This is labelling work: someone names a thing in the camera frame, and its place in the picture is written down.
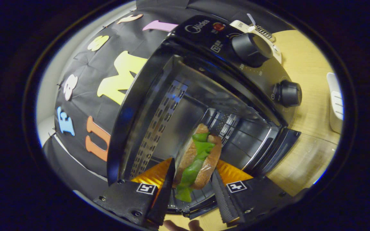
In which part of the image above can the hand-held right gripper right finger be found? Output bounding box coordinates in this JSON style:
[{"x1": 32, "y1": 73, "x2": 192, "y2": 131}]
[{"x1": 211, "y1": 159, "x2": 301, "y2": 224}]

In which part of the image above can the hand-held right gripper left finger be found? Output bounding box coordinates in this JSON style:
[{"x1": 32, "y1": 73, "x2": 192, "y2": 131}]
[{"x1": 92, "y1": 157, "x2": 176, "y2": 230}]

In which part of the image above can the lettuce sandwich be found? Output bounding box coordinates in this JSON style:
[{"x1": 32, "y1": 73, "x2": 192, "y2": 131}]
[{"x1": 173, "y1": 124, "x2": 223, "y2": 202}]

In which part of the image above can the black electric oven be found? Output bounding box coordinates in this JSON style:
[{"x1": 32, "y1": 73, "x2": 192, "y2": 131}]
[{"x1": 107, "y1": 15, "x2": 303, "y2": 218}]

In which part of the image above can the white rectangular tray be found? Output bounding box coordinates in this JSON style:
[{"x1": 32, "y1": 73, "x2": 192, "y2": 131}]
[{"x1": 326, "y1": 73, "x2": 344, "y2": 134}]

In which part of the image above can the wire mesh basket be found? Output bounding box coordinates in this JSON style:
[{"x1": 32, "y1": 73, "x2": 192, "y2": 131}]
[{"x1": 255, "y1": 25, "x2": 276, "y2": 43}]

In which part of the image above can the grey utensil handle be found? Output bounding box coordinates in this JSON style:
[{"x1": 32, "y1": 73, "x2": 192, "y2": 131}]
[{"x1": 247, "y1": 13, "x2": 256, "y2": 32}]

